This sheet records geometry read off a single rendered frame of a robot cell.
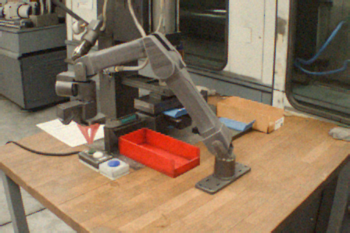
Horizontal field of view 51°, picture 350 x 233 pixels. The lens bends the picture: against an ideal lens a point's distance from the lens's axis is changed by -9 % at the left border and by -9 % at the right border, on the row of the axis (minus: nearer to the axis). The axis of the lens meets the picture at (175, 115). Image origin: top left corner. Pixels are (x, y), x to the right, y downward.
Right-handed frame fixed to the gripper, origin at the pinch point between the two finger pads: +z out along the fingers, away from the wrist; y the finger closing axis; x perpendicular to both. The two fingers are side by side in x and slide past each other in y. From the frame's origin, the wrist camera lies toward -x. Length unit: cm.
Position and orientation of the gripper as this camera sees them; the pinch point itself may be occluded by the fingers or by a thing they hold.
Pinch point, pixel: (90, 141)
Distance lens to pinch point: 128.8
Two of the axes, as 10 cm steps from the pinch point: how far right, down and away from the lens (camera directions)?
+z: -0.2, 9.3, 3.6
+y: 7.4, 2.5, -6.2
